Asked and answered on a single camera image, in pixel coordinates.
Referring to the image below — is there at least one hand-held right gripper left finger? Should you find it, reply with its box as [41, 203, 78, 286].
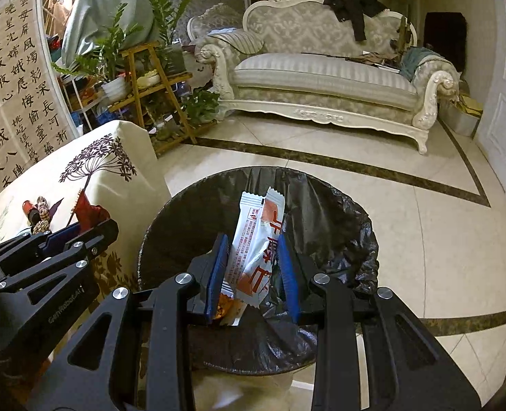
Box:
[27, 233, 230, 411]

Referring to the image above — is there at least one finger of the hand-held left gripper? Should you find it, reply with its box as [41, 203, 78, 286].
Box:
[0, 218, 120, 294]

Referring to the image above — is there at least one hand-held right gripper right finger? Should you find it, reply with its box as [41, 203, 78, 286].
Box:
[277, 235, 482, 411]

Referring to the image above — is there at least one clear orange plastic wrapper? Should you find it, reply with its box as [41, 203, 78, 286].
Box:
[216, 293, 247, 327]

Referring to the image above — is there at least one white orange printed sachet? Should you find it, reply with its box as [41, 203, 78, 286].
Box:
[226, 187, 284, 309]

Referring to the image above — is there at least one bin with black liner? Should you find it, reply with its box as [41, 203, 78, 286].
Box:
[136, 166, 380, 375]

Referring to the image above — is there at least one metal rack with blue crate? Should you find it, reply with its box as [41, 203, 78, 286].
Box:
[58, 58, 121, 131]

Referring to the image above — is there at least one white flowerpot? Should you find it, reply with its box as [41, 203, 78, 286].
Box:
[102, 78, 129, 100]

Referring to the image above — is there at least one small green floor plant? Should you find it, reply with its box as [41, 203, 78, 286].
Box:
[182, 88, 221, 127]

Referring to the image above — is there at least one wooden plant stand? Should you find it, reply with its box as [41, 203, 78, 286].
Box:
[107, 42, 219, 155]

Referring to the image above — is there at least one large green potted plant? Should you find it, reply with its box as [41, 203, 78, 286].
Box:
[51, 3, 144, 88]

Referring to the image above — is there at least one ornate cream sofa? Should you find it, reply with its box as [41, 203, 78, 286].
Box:
[195, 0, 461, 155]

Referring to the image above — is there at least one grey box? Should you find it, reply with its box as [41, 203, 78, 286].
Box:
[441, 103, 480, 138]

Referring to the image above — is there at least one brown paper pile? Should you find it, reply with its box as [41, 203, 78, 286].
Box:
[356, 50, 403, 73]

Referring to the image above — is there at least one grey green curtain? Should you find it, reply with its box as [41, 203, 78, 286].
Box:
[60, 0, 163, 67]

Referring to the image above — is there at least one tall green plant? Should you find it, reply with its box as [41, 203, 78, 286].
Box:
[138, 0, 198, 48]

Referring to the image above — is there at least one yellow bag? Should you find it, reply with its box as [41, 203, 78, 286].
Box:
[456, 92, 485, 118]

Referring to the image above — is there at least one teal cloth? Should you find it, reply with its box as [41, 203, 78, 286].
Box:
[399, 46, 440, 82]

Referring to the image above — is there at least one cream ornate armchair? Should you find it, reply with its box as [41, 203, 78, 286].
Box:
[187, 2, 247, 48]

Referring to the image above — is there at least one white panelled door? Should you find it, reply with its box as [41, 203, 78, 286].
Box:
[476, 0, 506, 200]

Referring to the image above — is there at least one black clothing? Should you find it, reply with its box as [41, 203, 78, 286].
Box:
[323, 0, 388, 42]

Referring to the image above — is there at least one calligraphy wall hanging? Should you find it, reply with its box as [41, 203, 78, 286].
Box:
[0, 0, 71, 206]

